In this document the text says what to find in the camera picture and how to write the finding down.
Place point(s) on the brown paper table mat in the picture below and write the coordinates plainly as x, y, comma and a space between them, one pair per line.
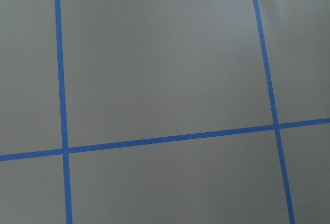
164, 111

